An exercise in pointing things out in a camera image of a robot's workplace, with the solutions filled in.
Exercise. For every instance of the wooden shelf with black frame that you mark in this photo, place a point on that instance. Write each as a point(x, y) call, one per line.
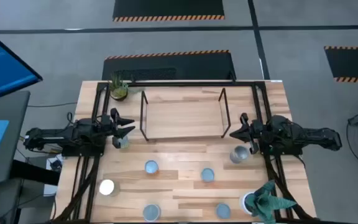
point(182, 118)

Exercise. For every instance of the succulent plant in dark pot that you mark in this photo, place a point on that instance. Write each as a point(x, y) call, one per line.
point(119, 90)

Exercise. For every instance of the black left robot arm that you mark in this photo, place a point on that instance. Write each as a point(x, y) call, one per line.
point(57, 137)

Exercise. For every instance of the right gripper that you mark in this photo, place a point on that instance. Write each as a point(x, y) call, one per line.
point(255, 133)

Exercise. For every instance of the grey desk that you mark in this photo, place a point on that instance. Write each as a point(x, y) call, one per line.
point(14, 109)

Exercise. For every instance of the black hazard-striped floor mat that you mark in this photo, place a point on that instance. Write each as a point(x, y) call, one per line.
point(166, 7)
point(197, 67)
point(353, 63)

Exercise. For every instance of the green peas polka dot can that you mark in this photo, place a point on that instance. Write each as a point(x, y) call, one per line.
point(124, 142)

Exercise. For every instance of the black monitor with blue screen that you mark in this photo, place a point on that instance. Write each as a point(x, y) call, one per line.
point(2, 62)

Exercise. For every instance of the tall peas label can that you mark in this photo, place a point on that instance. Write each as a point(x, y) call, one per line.
point(107, 187)

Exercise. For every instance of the black desk foot bar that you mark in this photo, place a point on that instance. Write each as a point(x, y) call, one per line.
point(33, 172)

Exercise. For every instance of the mushroom label can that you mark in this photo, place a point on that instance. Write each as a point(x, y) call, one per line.
point(207, 175)

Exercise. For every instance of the short silver lid can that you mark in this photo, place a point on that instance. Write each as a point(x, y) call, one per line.
point(222, 211)

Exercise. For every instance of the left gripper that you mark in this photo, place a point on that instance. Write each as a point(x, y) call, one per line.
point(109, 126)

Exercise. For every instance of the green plant in white pot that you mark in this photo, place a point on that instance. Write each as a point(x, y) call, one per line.
point(263, 202)

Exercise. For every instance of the yellow bean print can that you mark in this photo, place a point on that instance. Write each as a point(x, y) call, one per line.
point(151, 166)

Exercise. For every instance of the tall peaches label can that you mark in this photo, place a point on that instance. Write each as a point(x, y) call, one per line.
point(240, 153)

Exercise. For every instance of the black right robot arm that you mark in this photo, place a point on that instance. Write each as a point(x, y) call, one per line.
point(306, 137)

